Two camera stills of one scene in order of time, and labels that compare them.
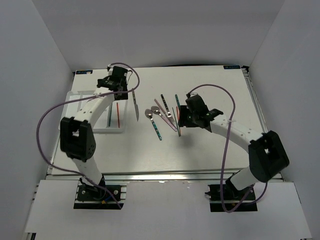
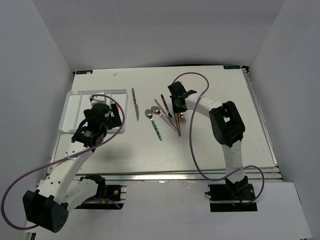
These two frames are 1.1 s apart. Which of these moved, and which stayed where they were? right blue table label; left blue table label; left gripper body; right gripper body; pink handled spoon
Moved: left gripper body; right gripper body
Stayed: right blue table label; pink handled spoon; left blue table label
